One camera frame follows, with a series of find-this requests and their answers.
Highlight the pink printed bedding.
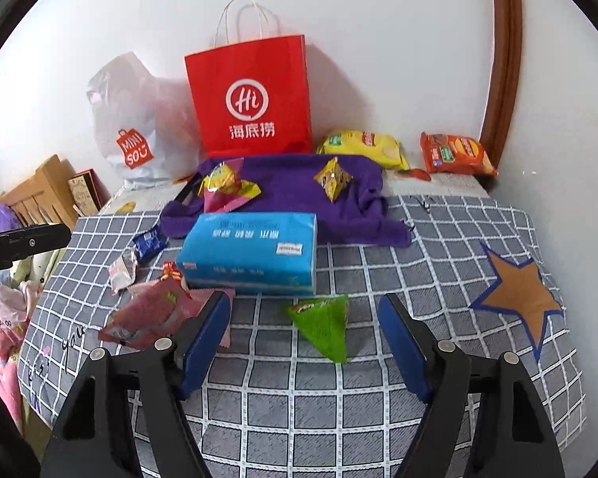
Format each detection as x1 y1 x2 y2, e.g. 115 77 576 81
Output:
0 279 37 426

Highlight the grey checkered blanket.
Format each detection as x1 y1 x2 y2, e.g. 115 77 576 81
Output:
17 179 586 478

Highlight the blue tissue pack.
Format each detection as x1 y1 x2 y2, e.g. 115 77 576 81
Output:
175 212 319 296

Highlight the small silver snack packet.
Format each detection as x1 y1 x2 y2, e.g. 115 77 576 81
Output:
108 251 139 294

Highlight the yellow pyramid snack packet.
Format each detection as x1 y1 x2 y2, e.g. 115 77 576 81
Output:
313 157 353 203

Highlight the white plastic shopping bag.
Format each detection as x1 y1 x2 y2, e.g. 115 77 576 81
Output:
86 51 205 191

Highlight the red strawberry snack packet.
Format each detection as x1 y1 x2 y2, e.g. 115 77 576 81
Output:
160 261 184 286

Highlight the orange chips packet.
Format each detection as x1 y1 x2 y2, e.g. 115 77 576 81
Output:
419 132 499 177

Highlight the black strap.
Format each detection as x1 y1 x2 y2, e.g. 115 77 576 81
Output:
172 172 203 208

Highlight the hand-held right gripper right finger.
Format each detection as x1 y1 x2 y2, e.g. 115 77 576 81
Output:
376 293 566 478

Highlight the red paper bag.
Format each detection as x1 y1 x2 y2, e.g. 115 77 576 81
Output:
184 0 314 159

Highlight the yellow green snack packet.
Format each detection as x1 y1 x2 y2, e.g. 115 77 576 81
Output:
199 158 262 201

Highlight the magenta snack packet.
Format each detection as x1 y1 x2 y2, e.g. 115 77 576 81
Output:
203 190 242 215

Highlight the green triangular snack packet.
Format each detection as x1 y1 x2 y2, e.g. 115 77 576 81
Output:
286 295 350 364

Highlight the large pink snack packet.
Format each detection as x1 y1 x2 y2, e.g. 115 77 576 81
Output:
98 279 232 350

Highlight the brown wooden door frame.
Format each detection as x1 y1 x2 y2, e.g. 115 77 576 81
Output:
478 0 524 170

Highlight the small blue snack packet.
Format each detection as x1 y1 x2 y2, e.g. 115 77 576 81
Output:
132 228 169 262

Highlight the brown patterned box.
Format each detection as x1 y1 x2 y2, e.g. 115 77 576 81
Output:
68 169 112 218

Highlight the purple cloth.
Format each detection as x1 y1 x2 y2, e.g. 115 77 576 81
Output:
159 155 413 249

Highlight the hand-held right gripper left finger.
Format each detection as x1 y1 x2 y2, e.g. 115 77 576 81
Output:
40 289 232 478

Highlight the yellow chips packet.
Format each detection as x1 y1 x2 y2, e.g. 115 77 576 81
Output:
316 130 410 171

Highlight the wooden headboard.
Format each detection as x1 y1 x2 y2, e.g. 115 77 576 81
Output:
0 154 81 234

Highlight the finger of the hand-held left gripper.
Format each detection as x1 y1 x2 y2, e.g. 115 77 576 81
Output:
7 223 73 266

